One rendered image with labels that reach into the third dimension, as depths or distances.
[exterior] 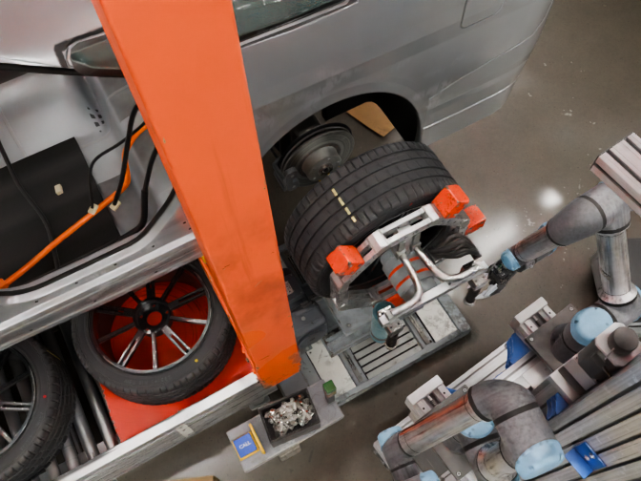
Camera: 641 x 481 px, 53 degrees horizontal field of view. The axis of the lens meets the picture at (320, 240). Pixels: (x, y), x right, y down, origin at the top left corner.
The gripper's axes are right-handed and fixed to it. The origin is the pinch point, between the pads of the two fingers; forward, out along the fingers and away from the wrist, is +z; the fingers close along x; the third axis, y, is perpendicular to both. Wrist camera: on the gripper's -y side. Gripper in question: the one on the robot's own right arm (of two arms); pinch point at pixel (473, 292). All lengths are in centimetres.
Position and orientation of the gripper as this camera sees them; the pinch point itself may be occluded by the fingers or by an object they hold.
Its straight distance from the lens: 239.4
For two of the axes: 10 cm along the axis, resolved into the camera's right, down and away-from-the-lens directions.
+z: -8.4, 4.9, -2.2
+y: -0.2, -4.4, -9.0
